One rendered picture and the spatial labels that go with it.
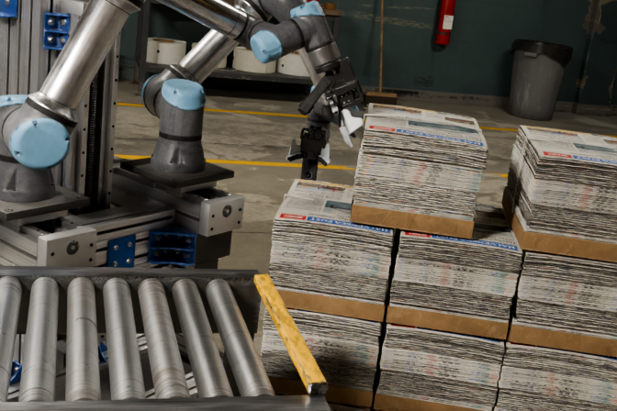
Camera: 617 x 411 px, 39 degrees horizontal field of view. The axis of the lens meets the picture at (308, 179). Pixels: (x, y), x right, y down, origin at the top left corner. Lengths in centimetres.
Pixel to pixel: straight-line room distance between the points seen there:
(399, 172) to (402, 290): 28
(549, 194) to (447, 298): 34
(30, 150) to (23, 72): 44
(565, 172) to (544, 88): 706
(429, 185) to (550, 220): 28
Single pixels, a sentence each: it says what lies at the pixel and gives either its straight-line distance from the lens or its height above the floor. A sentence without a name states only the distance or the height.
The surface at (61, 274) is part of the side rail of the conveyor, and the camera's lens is 171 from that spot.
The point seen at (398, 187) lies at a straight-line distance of 202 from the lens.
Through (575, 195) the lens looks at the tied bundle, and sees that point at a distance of 205.
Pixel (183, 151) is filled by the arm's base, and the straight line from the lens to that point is 236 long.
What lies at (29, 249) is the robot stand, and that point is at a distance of 202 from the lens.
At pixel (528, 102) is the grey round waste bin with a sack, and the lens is 910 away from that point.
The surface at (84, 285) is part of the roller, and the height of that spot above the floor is 80.
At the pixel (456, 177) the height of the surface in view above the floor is 98.
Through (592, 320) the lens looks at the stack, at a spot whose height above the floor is 69.
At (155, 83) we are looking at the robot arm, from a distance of 249.
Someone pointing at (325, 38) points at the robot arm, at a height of 124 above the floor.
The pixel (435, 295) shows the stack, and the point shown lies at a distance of 209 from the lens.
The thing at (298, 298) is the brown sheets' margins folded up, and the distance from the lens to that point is 211.
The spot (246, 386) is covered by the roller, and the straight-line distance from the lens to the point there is 137.
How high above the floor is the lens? 145
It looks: 15 degrees down
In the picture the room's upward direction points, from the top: 7 degrees clockwise
